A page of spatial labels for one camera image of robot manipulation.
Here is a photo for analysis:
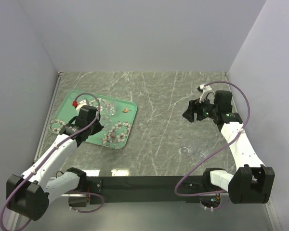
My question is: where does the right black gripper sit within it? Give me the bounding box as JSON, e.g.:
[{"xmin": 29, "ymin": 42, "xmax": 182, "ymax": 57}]
[{"xmin": 182, "ymin": 95, "xmax": 219, "ymax": 123}]

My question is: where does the clear glass two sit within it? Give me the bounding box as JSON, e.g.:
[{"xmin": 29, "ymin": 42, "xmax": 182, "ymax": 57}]
[{"xmin": 105, "ymin": 101, "xmax": 116, "ymax": 116}]

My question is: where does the clear glass five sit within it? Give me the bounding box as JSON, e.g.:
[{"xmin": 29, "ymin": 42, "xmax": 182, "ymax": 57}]
[{"xmin": 179, "ymin": 140, "xmax": 195, "ymax": 157}]

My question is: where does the clear glass six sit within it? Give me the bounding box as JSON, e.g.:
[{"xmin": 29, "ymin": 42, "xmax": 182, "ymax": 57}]
[{"xmin": 197, "ymin": 145, "xmax": 210, "ymax": 161}]

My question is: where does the clear glass one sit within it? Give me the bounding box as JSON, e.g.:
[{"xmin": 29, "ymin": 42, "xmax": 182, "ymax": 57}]
[{"xmin": 88, "ymin": 99, "xmax": 98, "ymax": 108}]

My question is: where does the clear glass three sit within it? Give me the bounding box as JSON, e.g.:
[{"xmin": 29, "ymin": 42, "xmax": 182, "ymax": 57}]
[{"xmin": 100, "ymin": 117, "xmax": 113, "ymax": 132}]

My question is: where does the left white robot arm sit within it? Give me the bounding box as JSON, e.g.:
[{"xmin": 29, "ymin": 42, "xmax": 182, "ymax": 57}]
[{"xmin": 5, "ymin": 105, "xmax": 103, "ymax": 221}]

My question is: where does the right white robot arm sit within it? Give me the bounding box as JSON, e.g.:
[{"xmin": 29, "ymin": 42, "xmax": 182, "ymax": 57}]
[{"xmin": 183, "ymin": 99, "xmax": 275, "ymax": 204}]

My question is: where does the green floral tray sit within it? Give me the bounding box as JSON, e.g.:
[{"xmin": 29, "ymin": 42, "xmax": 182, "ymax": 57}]
[{"xmin": 49, "ymin": 90, "xmax": 137, "ymax": 149}]

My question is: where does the black base beam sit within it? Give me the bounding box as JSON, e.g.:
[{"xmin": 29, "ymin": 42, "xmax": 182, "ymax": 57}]
[{"xmin": 87, "ymin": 176, "xmax": 223, "ymax": 203}]

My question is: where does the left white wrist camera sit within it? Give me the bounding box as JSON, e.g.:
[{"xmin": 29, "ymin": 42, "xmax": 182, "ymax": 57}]
[{"xmin": 72, "ymin": 99, "xmax": 90, "ymax": 114}]

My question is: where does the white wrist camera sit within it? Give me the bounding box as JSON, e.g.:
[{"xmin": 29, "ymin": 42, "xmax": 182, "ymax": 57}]
[
  {"xmin": 72, "ymin": 99, "xmax": 90, "ymax": 114},
  {"xmin": 197, "ymin": 84, "xmax": 214, "ymax": 102}
]

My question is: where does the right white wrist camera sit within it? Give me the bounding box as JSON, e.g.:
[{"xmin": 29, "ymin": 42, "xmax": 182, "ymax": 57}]
[{"xmin": 197, "ymin": 84, "xmax": 214, "ymax": 102}]

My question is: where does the aluminium rail frame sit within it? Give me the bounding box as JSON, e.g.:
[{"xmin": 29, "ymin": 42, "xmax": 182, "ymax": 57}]
[{"xmin": 5, "ymin": 71, "xmax": 64, "ymax": 231}]

